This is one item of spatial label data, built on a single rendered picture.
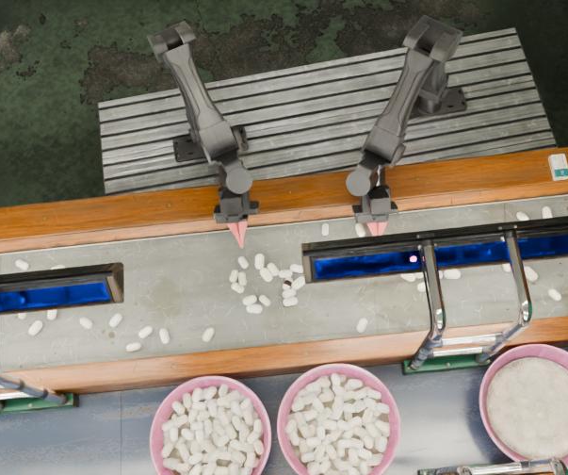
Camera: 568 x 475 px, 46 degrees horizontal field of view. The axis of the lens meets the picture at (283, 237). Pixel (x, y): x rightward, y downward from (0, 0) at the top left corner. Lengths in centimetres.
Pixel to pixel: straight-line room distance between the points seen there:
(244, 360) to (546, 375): 68
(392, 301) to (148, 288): 58
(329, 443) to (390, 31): 182
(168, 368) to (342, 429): 41
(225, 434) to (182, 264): 42
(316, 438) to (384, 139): 67
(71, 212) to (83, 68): 128
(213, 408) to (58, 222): 60
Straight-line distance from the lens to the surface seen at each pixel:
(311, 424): 156
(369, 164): 149
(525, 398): 162
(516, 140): 190
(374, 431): 154
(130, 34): 299
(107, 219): 172
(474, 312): 162
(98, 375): 162
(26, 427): 176
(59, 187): 271
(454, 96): 192
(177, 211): 168
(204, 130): 148
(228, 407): 158
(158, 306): 164
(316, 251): 124
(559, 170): 175
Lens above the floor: 228
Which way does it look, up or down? 69 degrees down
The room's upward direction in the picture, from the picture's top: 10 degrees counter-clockwise
